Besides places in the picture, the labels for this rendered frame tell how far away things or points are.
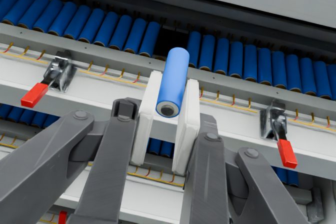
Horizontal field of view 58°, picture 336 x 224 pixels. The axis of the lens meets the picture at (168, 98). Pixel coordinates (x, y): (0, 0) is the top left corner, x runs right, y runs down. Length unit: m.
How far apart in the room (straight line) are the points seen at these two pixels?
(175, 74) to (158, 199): 0.32
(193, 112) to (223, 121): 0.23
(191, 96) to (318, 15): 0.18
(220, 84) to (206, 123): 0.22
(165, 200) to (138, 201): 0.04
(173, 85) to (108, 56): 0.18
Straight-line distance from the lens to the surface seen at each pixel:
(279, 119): 0.37
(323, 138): 0.43
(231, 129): 0.38
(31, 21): 0.45
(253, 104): 0.40
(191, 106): 0.16
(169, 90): 0.21
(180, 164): 0.15
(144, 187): 0.51
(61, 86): 0.38
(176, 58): 0.24
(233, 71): 0.41
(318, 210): 0.57
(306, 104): 0.41
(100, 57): 0.39
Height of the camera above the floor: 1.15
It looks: 34 degrees down
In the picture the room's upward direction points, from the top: 14 degrees clockwise
